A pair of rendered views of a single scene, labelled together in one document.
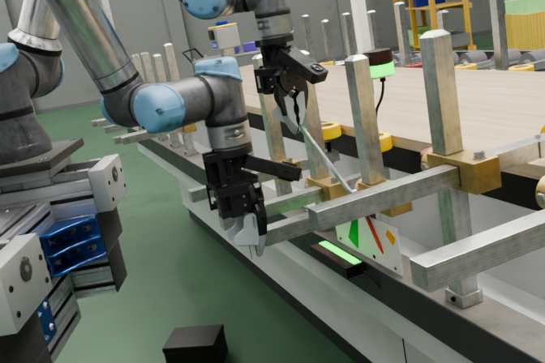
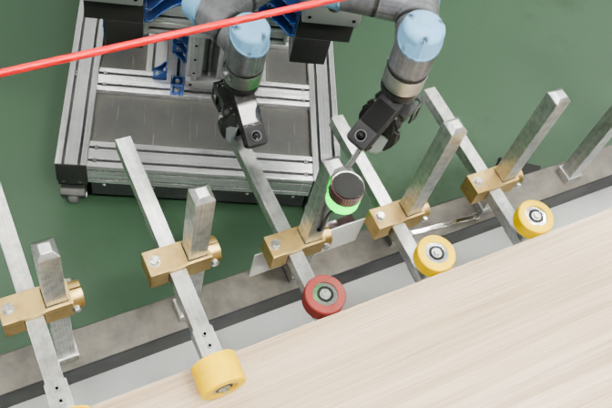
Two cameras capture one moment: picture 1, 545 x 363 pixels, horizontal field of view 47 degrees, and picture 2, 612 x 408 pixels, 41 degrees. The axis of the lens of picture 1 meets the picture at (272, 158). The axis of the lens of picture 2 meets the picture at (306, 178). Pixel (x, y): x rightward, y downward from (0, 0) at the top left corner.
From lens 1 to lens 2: 1.67 m
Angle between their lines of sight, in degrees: 68
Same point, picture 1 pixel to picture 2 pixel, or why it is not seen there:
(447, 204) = not seen: hidden behind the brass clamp
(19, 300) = not seen: outside the picture
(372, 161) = (304, 222)
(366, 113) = (313, 197)
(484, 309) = (165, 318)
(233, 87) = (232, 51)
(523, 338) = (114, 328)
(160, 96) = not seen: outside the picture
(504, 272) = not seen: hidden behind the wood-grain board
